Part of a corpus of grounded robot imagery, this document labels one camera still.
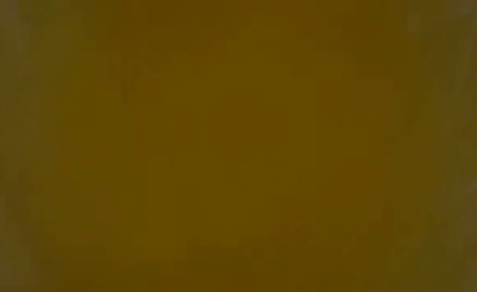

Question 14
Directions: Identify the plain yellow bowl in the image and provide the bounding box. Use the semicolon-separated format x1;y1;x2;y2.
0;0;477;292

